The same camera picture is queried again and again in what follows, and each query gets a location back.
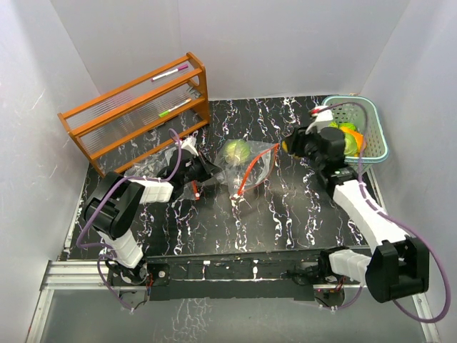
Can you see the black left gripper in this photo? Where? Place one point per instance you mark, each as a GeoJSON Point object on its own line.
{"type": "Point", "coordinates": [211, 168]}

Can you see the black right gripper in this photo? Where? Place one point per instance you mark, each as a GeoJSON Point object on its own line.
{"type": "Point", "coordinates": [298, 137]}

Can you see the bumpy green fake fruit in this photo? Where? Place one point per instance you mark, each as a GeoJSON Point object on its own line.
{"type": "Point", "coordinates": [334, 124]}

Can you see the green fake cabbage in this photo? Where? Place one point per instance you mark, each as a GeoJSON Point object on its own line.
{"type": "Point", "coordinates": [351, 145]}
{"type": "Point", "coordinates": [236, 152]}

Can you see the clear zip bag red seal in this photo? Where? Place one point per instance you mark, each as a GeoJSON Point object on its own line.
{"type": "Point", "coordinates": [160, 166]}

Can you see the orange fake fruit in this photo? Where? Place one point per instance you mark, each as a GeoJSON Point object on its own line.
{"type": "Point", "coordinates": [359, 140]}

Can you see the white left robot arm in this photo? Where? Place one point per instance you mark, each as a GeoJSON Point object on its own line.
{"type": "Point", "coordinates": [111, 208]}

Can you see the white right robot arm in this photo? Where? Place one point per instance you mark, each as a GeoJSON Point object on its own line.
{"type": "Point", "coordinates": [398, 266]}

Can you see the teal plastic basket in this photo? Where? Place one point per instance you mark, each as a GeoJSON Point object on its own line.
{"type": "Point", "coordinates": [357, 118]}

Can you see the green capped white marker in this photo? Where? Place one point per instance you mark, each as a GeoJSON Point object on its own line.
{"type": "Point", "coordinates": [166, 112]}

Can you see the orange wooden shelf rack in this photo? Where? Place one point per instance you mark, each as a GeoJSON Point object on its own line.
{"type": "Point", "coordinates": [103, 126]}

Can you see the pink capped white marker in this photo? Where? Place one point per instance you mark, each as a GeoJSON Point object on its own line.
{"type": "Point", "coordinates": [170, 72]}

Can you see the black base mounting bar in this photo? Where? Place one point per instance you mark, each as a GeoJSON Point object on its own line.
{"type": "Point", "coordinates": [245, 275]}

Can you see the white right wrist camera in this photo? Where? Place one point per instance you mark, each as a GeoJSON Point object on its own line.
{"type": "Point", "coordinates": [321, 117]}

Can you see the aluminium frame rail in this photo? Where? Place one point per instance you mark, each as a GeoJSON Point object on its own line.
{"type": "Point", "coordinates": [74, 307]}

